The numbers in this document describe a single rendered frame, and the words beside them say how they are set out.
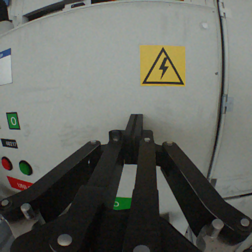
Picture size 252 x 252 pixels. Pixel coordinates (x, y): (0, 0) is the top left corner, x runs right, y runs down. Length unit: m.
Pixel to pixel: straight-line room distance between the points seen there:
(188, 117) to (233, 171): 0.48
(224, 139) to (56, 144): 0.49
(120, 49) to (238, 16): 0.46
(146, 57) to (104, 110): 0.08
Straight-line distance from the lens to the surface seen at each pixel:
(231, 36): 0.54
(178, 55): 0.20
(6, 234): 0.63
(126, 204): 0.29
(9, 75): 0.29
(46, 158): 0.29
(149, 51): 0.20
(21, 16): 0.71
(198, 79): 0.21
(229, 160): 0.62
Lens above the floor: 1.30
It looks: 19 degrees down
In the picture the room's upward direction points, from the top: 2 degrees counter-clockwise
